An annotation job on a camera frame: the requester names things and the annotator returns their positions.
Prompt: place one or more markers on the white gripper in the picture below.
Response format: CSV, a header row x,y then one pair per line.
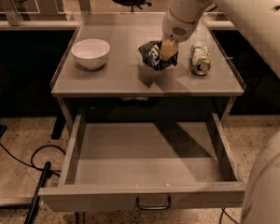
x,y
176,29

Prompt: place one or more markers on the blue chip bag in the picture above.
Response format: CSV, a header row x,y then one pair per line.
x,y
150,53

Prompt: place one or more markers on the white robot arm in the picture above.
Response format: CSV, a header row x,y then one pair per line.
x,y
259,22

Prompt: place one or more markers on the open grey top drawer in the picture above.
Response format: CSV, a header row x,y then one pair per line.
x,y
108,165

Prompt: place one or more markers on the green white soda can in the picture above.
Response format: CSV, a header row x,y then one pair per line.
x,y
200,62

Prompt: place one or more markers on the grey cabinet table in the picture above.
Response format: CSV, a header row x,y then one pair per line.
x,y
124,75

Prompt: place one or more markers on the white ceramic bowl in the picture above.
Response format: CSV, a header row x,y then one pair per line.
x,y
91,53

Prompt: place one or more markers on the black pole on floor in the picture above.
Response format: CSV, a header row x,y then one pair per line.
x,y
33,208

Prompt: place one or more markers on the black drawer handle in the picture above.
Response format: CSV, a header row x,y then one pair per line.
x,y
152,205

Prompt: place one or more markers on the white horizontal rail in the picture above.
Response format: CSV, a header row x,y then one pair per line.
x,y
72,25

